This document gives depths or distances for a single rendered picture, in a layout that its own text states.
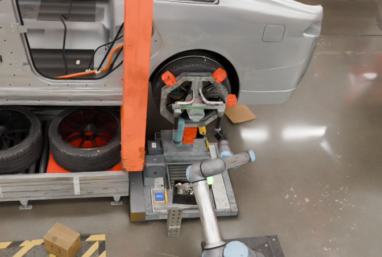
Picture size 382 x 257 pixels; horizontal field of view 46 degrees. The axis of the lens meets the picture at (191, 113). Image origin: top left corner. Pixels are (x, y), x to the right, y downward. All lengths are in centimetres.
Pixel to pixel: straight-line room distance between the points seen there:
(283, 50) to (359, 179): 170
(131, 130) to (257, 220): 147
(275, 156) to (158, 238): 154
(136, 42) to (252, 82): 133
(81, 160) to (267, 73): 167
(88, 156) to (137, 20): 140
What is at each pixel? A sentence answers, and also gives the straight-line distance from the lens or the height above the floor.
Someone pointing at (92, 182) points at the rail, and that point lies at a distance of 377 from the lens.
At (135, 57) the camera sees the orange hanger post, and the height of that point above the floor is 159.
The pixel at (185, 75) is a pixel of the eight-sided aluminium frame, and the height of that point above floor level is 112.
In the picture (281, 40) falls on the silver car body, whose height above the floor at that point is 141.
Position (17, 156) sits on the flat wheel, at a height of 47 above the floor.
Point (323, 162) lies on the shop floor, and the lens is 476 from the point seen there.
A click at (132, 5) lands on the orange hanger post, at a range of 265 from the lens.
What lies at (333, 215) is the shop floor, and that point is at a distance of 434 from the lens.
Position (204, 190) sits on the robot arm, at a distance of 316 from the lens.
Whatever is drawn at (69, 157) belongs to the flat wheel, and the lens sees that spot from 375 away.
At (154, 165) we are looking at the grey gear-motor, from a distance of 377.
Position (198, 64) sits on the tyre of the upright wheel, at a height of 117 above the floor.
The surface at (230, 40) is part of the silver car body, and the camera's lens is 350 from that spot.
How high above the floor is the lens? 318
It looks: 41 degrees down
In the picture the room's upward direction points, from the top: 8 degrees clockwise
